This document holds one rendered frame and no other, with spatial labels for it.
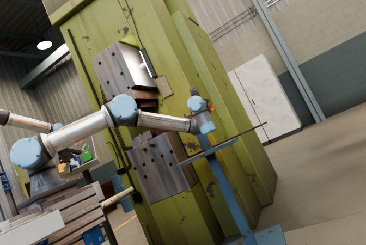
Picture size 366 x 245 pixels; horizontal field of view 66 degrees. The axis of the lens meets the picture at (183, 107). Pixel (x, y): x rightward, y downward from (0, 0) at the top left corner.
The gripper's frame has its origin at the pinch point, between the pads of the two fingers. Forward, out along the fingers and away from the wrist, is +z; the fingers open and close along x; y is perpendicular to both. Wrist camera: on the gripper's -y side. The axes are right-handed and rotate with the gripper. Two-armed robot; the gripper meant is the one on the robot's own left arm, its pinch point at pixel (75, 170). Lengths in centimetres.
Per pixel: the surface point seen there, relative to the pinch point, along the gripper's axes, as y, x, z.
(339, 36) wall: -681, 97, -76
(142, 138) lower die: -44, 32, -3
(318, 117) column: -616, -16, 78
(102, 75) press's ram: -40, 21, -65
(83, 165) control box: -9.6, -5.6, -2.2
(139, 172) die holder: -34.7, 23.5, 20.4
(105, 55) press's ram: -43, 31, -78
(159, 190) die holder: -38, 33, 39
